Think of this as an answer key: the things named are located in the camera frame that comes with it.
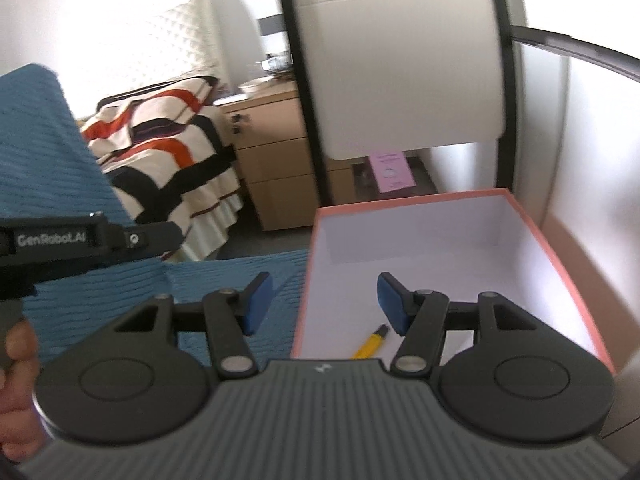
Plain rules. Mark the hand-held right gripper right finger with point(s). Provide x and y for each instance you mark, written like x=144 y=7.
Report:
x=392 y=305

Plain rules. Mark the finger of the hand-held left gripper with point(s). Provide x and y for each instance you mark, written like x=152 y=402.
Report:
x=150 y=240

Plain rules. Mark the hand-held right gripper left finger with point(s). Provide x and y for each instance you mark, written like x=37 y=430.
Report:
x=257 y=305

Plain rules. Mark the pink cardboard box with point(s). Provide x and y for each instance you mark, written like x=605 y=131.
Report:
x=440 y=240

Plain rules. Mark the person's left hand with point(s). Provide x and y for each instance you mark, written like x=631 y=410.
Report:
x=20 y=400

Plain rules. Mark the striped bed blanket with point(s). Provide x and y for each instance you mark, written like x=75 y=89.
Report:
x=165 y=170

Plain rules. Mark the blue textured cover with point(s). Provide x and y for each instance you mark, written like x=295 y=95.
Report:
x=45 y=160

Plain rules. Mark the wooden nightstand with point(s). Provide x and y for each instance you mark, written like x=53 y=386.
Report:
x=275 y=175

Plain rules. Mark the pink paper sheet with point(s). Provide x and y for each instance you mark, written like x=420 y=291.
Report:
x=392 y=172

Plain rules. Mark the striped pillow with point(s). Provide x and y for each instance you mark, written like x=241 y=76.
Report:
x=165 y=97

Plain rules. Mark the small padlock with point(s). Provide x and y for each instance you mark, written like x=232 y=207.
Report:
x=236 y=125

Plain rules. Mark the white bowl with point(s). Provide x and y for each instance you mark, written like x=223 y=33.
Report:
x=251 y=88

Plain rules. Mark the white quilted headboard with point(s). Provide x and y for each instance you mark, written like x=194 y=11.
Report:
x=190 y=40

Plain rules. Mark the clutter of small glassware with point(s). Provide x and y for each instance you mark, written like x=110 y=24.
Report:
x=274 y=65

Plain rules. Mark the white chair with black frame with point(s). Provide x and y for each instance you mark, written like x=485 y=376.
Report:
x=400 y=60

